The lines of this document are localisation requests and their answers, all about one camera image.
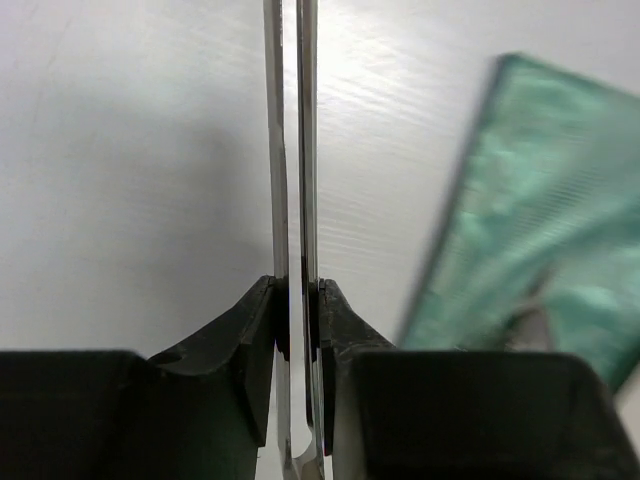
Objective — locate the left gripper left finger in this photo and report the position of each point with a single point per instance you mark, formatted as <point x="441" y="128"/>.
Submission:
<point x="197" y="410"/>

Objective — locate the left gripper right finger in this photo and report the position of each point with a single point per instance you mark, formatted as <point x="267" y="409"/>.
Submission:
<point x="396" y="414"/>

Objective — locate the green satin placemat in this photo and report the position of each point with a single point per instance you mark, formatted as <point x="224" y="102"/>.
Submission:
<point x="543" y="211"/>

